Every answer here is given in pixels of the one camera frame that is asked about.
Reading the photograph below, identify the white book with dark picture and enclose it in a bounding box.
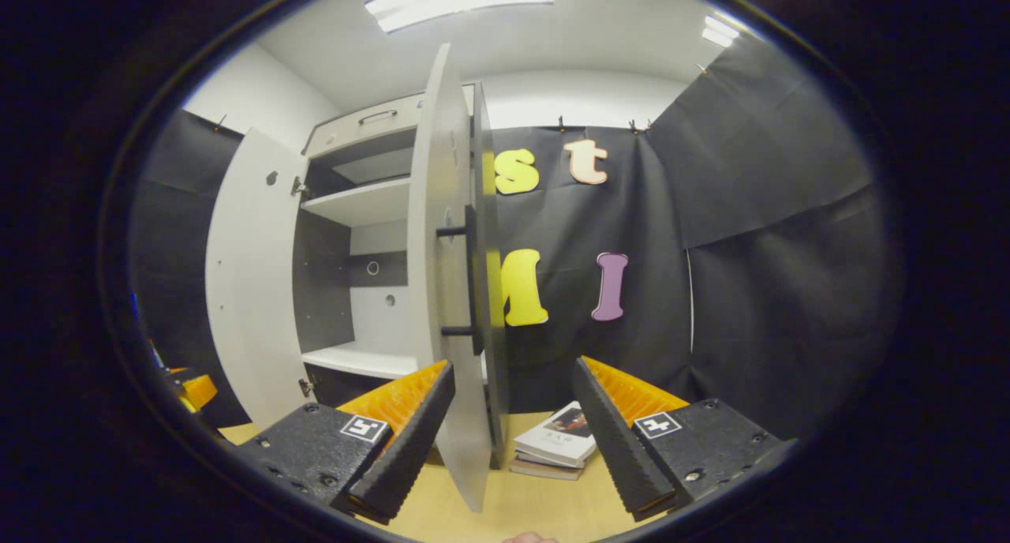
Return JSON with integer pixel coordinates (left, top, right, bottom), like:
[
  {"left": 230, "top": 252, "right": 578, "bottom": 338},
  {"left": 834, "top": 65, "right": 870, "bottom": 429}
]
[{"left": 514, "top": 401, "right": 598, "bottom": 463}]

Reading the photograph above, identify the white cabinet shelf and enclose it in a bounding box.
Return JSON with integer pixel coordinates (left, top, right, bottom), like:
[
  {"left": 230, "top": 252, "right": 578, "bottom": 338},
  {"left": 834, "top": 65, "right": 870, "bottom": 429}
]
[
  {"left": 300, "top": 176, "right": 411, "bottom": 228},
  {"left": 302, "top": 339, "right": 419, "bottom": 380}
]

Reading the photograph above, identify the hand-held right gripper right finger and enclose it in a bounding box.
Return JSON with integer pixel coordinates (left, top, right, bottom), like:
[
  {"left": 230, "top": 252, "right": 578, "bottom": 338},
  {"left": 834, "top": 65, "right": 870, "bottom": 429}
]
[{"left": 570, "top": 357, "right": 798, "bottom": 522}]

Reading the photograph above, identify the cabinet drawer with handle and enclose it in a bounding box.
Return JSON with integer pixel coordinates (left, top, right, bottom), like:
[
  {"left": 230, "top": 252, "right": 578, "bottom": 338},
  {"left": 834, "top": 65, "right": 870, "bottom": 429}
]
[{"left": 304, "top": 92, "right": 427, "bottom": 159}]

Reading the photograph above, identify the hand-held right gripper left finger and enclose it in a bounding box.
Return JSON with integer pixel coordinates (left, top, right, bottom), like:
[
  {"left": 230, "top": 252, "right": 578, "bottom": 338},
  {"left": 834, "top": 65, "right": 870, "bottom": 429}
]
[{"left": 237, "top": 359, "right": 457, "bottom": 526}]

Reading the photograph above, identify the black backdrop cloth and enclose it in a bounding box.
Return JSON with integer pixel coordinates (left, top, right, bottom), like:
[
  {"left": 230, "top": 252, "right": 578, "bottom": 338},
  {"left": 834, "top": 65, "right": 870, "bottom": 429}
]
[{"left": 130, "top": 34, "right": 900, "bottom": 441}]

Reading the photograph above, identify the grey cabinet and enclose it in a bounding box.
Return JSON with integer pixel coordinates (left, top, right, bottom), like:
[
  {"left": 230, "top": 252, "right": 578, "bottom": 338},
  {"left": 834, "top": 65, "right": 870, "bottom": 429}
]
[{"left": 292, "top": 84, "right": 478, "bottom": 410}]

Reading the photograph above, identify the grey cabinet door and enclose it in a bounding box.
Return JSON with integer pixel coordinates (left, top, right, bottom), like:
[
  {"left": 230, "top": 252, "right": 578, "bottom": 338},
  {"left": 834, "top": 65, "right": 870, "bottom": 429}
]
[
  {"left": 205, "top": 127, "right": 310, "bottom": 429},
  {"left": 406, "top": 42, "right": 510, "bottom": 514}
]

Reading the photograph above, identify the brown book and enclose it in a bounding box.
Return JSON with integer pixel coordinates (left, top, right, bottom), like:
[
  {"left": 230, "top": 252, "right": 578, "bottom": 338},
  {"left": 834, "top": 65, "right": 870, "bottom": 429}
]
[{"left": 509, "top": 447, "right": 589, "bottom": 481}]

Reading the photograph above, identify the small ceiling light panel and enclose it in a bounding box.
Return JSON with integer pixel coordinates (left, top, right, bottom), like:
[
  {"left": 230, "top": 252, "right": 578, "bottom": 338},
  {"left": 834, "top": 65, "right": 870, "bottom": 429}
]
[{"left": 701, "top": 14, "right": 741, "bottom": 49}]

